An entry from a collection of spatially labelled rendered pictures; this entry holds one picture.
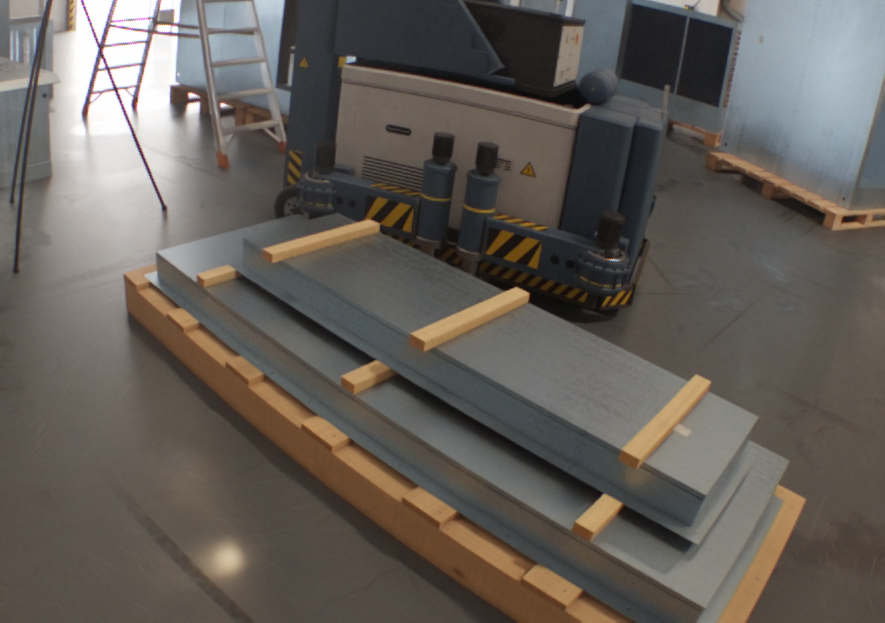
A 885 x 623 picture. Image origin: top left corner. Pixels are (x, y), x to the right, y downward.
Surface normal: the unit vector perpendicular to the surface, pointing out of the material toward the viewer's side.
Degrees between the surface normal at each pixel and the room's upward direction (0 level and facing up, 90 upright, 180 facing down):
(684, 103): 90
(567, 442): 90
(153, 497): 0
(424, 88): 90
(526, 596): 90
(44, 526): 0
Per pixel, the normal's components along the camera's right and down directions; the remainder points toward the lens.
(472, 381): -0.67, 0.26
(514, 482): 0.12, -0.89
